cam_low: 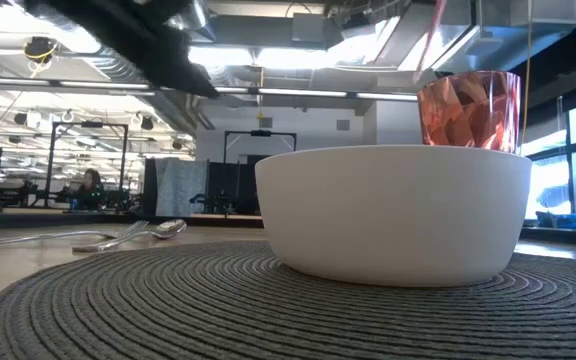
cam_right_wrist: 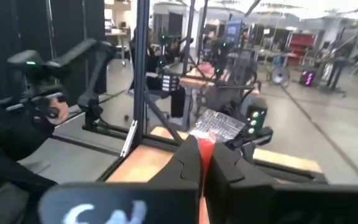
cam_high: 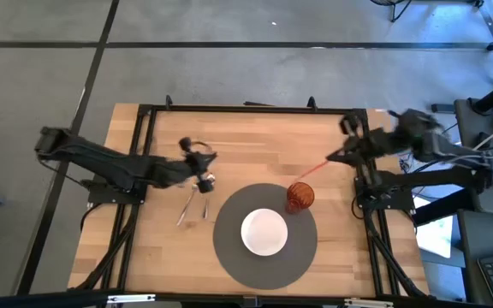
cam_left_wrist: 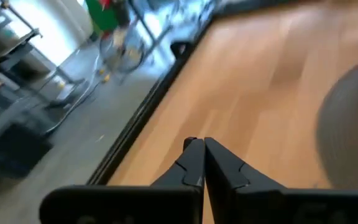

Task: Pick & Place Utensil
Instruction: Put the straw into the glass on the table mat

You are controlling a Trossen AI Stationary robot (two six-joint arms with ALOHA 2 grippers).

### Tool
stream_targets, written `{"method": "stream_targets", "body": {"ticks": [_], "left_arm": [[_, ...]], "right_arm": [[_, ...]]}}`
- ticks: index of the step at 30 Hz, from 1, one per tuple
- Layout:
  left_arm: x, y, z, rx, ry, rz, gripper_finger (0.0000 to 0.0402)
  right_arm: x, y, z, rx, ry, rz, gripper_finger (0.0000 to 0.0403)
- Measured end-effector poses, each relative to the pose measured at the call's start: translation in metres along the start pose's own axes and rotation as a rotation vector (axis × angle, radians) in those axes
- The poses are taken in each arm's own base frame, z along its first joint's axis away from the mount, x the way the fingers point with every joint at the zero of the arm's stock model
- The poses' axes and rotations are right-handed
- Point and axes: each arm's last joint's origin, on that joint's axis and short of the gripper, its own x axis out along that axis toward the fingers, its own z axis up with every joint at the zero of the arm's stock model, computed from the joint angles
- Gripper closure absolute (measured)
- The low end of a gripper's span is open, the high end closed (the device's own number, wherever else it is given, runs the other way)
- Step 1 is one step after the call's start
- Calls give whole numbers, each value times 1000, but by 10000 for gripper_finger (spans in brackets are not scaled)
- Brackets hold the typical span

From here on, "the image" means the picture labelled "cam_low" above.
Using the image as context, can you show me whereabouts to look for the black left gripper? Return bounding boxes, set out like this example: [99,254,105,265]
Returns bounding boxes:
[22,0,220,99]

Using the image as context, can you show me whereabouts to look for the silver metal fork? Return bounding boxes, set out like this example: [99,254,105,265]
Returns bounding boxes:
[0,220,150,250]

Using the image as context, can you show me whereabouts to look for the white bowl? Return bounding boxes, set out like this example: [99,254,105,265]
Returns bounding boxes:
[254,144,533,289]

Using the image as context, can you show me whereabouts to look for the red faceted plastic cup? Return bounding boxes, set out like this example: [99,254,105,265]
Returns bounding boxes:
[416,70,522,155]

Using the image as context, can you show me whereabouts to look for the long ceiling light strip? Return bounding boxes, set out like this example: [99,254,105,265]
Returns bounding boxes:
[214,85,420,103]
[0,76,158,97]

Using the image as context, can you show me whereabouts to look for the grey hanging cloth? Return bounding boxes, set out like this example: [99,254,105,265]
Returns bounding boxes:
[154,157,210,218]

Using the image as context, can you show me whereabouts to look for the black partition panels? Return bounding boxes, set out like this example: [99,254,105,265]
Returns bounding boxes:
[207,154,269,216]

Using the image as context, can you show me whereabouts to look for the person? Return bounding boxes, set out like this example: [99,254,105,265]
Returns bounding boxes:
[69,168,107,212]

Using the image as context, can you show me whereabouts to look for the silver metal spoon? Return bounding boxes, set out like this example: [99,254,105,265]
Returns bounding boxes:
[71,218,188,254]

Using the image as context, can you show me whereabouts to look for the round grey woven placemat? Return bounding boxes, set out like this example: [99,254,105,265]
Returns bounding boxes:
[0,240,576,360]

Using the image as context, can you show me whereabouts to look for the blue bag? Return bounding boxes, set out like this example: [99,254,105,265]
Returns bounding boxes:
[535,211,576,232]

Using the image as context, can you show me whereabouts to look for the silver ceiling air duct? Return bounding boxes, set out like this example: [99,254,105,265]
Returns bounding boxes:
[167,0,218,42]

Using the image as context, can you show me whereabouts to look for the black frame stand with camera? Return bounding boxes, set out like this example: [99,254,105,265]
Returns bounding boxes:
[223,129,298,166]

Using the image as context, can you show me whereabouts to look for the tall black frame stand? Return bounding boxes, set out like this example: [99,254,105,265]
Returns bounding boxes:
[45,121,130,212]

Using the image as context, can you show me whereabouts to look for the yellow cable coil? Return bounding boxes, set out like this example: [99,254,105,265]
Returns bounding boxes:
[22,35,60,77]

